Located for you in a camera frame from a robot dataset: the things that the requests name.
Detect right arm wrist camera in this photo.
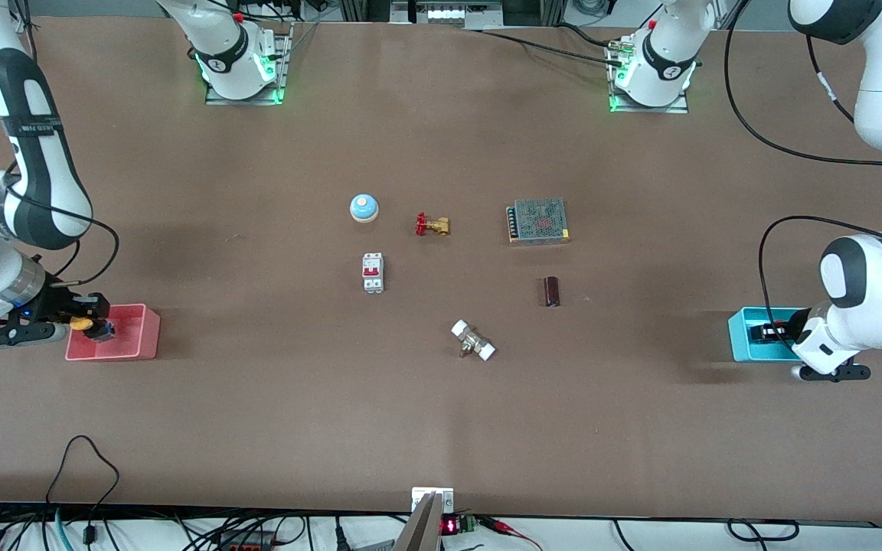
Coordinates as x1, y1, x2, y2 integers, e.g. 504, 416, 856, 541
0, 321, 67, 350

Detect cyan plastic box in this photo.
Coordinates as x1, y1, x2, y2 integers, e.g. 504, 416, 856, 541
727, 307, 824, 363

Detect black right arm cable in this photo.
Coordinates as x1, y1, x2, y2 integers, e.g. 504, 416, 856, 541
5, 184, 120, 289

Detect black looped cable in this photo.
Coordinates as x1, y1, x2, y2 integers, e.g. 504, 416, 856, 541
44, 435, 121, 551

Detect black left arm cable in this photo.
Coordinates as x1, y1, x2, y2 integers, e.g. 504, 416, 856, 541
723, 0, 882, 339

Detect black coiled cable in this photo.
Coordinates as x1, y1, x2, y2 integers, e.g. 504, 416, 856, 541
727, 519, 801, 543

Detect white power strip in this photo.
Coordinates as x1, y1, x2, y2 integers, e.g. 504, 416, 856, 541
390, 0, 505, 28

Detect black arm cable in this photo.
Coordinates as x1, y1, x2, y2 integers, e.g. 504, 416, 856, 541
5, 184, 120, 289
723, 0, 882, 339

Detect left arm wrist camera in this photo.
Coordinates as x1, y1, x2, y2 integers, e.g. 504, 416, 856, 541
791, 355, 871, 383

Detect metal mesh power supply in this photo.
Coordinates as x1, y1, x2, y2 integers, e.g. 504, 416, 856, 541
506, 198, 571, 246

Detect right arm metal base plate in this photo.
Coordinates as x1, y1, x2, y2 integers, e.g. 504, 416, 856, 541
205, 21, 293, 106

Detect yellow push button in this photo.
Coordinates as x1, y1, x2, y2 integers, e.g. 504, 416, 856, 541
68, 315, 117, 343

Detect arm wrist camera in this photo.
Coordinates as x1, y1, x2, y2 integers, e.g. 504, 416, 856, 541
791, 355, 871, 383
0, 321, 67, 350

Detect pink plastic box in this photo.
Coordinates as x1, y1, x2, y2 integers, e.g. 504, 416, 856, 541
65, 304, 161, 361

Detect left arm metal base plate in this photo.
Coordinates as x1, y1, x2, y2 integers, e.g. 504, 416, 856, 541
607, 38, 691, 115

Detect red clip lead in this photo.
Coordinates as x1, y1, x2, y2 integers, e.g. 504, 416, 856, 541
478, 516, 546, 551

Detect black cable on table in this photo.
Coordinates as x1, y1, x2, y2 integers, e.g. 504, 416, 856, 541
456, 23, 630, 67

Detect metal fitting white caps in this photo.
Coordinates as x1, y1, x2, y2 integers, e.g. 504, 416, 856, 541
451, 319, 497, 362

